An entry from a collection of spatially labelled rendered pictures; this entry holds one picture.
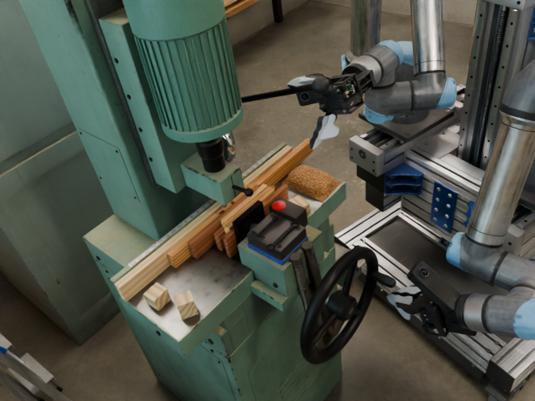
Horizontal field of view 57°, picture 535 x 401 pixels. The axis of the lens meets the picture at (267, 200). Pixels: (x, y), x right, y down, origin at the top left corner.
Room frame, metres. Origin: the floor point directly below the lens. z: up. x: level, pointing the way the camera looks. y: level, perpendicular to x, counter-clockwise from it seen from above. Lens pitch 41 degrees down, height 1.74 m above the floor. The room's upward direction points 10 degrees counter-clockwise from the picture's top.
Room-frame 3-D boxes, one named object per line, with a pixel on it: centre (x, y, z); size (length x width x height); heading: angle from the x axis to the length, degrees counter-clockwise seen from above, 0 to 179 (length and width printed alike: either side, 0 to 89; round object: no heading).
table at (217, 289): (0.84, 0.05, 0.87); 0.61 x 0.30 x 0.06; 133
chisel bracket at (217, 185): (0.95, 0.12, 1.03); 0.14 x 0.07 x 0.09; 43
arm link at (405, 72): (1.42, -0.50, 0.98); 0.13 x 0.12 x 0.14; 81
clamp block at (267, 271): (0.78, -0.01, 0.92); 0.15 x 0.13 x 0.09; 133
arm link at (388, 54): (1.09, -0.32, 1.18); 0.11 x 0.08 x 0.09; 133
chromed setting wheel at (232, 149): (1.11, 0.10, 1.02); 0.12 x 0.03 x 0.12; 43
